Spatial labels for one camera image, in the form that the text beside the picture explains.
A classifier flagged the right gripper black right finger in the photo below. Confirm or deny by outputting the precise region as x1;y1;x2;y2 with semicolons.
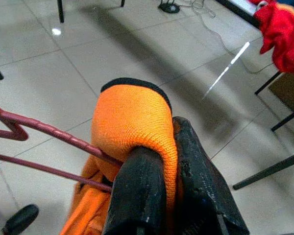
172;116;250;235

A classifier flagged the orange polo shirt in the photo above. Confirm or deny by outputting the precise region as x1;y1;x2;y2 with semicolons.
60;77;179;235

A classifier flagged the red clothes hanger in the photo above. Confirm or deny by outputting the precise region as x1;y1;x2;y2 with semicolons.
0;101;123;193

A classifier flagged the black round stand base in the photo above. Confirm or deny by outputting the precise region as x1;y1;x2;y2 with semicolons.
158;0;181;13

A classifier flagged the grey floor cable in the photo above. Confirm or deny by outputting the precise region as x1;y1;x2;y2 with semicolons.
178;0;280;74

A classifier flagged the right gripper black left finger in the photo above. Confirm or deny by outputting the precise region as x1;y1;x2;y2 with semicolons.
102;146;168;235

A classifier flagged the red sports shirt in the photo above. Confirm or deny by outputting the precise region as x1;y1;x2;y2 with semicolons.
249;0;294;75

